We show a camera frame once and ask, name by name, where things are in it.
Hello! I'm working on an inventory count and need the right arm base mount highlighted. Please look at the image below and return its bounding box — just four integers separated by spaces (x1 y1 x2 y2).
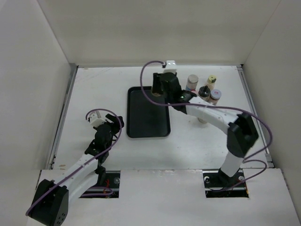
203 170 249 198

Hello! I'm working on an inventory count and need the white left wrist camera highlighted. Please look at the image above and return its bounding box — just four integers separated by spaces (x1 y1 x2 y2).
88 113 106 128

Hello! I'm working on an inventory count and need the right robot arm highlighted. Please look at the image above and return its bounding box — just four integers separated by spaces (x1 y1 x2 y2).
152 72 259 186

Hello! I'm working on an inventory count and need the black knob grinder bottle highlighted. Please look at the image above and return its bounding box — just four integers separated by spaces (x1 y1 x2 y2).
198 86 211 101

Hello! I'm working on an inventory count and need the silver lid blue label jar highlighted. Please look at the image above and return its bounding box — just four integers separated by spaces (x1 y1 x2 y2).
185 74 198 91

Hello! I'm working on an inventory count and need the black knob spice bottle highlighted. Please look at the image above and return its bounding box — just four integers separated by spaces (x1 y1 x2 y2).
151 91 162 97

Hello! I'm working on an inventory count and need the red label lid spice jar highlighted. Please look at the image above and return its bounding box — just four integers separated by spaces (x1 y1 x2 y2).
208 89 222 105

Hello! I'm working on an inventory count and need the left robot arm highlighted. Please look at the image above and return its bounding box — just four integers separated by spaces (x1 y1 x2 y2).
26 109 124 226

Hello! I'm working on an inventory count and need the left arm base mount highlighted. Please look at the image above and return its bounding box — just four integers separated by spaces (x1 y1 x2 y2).
81 166 121 199

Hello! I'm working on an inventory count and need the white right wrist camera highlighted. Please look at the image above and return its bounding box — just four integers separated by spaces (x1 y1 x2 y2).
163 60 177 74

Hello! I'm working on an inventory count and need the black rectangular tray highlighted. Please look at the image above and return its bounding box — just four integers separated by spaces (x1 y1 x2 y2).
127 86 171 138

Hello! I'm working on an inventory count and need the yellow cap condiment bottle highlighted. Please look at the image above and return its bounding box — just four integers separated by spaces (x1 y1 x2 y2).
205 75 217 90

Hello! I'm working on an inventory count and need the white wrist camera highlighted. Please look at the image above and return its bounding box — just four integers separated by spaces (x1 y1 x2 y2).
163 60 177 74
88 113 106 128

